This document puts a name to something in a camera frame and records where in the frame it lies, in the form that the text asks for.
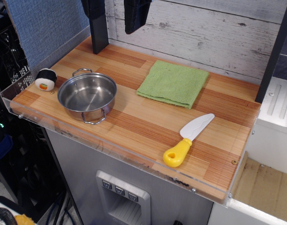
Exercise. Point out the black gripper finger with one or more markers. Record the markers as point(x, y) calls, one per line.
point(93, 9)
point(136, 12)

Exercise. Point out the metal pot with handles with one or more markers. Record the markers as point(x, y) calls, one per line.
point(88, 96)

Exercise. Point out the green cloth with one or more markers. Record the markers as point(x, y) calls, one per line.
point(173, 84)

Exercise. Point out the plush sushi roll toy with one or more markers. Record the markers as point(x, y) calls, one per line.
point(46, 79)

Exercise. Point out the black plastic crate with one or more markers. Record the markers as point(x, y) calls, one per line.
point(13, 63)

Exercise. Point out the clear acrylic table guard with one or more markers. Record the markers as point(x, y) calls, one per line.
point(139, 130)

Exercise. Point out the silver toy fridge dispenser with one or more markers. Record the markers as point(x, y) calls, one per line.
point(123, 202)

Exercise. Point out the yellow object bottom left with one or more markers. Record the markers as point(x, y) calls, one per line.
point(23, 220)

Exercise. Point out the white toy sink unit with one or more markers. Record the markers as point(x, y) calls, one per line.
point(259, 195)

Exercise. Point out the black left shelf post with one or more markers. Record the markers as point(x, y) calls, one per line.
point(99, 34)

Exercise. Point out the black shelf post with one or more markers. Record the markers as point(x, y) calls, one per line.
point(272, 62)
point(99, 34)

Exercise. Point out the black right shelf post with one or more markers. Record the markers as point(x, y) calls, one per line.
point(272, 62)

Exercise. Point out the yellow handled toy knife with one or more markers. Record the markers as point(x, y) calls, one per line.
point(175, 156)

